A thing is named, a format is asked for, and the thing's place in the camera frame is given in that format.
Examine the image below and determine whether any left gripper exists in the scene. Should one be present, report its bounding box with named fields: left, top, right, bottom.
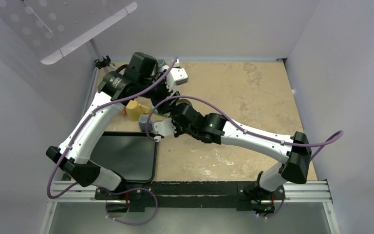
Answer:
left=138, top=69, right=180, bottom=114

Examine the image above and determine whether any blue-grey mug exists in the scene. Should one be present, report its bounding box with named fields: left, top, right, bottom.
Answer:
left=138, top=115, right=154, bottom=132

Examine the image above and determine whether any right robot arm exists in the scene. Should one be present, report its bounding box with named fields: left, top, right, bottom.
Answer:
left=169, top=103, right=312, bottom=198

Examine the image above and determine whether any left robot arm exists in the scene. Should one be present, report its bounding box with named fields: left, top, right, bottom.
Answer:
left=45, top=52, right=188, bottom=199

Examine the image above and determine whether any yellow mug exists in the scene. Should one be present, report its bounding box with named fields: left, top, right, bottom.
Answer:
left=125, top=100, right=151, bottom=121

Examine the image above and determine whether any dark teal cup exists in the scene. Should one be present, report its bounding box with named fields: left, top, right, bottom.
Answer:
left=157, top=58, right=167, bottom=70

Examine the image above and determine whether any black tray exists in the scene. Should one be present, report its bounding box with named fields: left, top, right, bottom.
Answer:
left=91, top=132, right=159, bottom=183

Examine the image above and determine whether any tripod stand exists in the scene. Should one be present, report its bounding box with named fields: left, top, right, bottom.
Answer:
left=88, top=39, right=105, bottom=103

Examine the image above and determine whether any perforated light panel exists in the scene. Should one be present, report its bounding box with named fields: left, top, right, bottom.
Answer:
left=0, top=0, right=138, bottom=65

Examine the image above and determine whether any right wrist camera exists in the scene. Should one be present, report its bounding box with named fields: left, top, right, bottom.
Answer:
left=152, top=118, right=176, bottom=142

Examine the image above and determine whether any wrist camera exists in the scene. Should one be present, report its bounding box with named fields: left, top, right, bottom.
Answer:
left=166, top=58, right=189, bottom=88
left=152, top=118, right=176, bottom=142

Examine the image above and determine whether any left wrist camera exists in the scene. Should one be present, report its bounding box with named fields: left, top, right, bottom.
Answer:
left=166, top=58, right=189, bottom=88

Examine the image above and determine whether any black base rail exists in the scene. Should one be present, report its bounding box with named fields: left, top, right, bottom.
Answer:
left=94, top=181, right=285, bottom=215

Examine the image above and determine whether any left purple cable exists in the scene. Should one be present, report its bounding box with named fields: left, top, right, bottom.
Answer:
left=46, top=57, right=179, bottom=226

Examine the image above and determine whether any purple cable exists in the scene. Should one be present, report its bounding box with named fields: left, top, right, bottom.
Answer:
left=46, top=57, right=179, bottom=226
left=145, top=95, right=344, bottom=220

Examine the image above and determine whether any aluminium frame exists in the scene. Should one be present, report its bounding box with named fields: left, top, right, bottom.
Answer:
left=39, top=181, right=341, bottom=234

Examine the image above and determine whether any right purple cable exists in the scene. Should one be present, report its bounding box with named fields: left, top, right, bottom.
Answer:
left=145, top=95, right=344, bottom=220

